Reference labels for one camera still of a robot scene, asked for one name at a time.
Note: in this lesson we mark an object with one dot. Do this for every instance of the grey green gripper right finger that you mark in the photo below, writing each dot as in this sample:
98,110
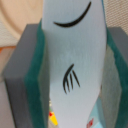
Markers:
114,93

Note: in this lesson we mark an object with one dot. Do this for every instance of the grey green gripper left finger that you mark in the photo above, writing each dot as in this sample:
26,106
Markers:
27,80

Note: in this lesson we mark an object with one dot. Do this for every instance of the yellow toy box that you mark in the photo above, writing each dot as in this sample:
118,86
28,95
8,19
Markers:
52,116

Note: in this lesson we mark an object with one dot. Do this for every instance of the white toy fish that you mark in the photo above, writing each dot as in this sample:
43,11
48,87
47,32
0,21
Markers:
75,32

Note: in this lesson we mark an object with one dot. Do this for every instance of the small white milk carton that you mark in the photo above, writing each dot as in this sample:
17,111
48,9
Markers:
96,118

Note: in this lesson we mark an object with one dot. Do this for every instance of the round wooden plate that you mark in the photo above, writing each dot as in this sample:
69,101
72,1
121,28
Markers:
14,16

